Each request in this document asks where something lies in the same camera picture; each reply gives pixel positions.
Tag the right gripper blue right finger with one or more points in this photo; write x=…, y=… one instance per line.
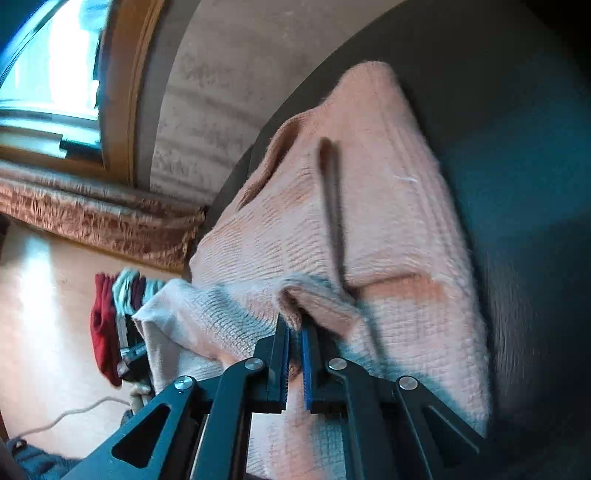
x=390, y=429

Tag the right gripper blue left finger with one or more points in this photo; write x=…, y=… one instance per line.
x=198, y=429

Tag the pink knitted sweater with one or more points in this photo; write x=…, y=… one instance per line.
x=347, y=218

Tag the pile of red clothes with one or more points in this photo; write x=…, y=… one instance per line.
x=118, y=347

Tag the brown patterned curtain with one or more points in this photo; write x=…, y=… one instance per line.
x=136, y=225

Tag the bright window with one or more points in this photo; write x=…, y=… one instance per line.
x=50, y=81

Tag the wooden window frame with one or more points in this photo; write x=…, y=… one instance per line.
x=125, y=43

